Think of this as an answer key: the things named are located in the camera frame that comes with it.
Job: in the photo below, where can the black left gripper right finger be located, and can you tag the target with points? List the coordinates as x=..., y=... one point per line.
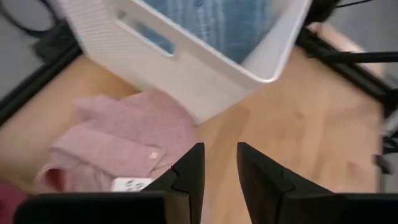
x=273, y=196

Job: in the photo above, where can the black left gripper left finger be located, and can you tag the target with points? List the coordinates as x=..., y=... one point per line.
x=186, y=186

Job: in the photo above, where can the white paper label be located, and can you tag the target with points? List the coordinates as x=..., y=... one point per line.
x=132, y=184

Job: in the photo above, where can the pink button shirt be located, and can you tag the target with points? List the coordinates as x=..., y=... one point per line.
x=124, y=133

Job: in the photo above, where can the maroon cloth garment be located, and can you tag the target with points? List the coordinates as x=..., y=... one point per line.
x=11, y=202

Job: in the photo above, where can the white perforated plastic basket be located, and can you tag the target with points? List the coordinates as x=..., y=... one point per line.
x=192, y=77

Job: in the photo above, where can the black aluminium table frame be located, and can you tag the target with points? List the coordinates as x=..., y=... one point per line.
x=367, y=82

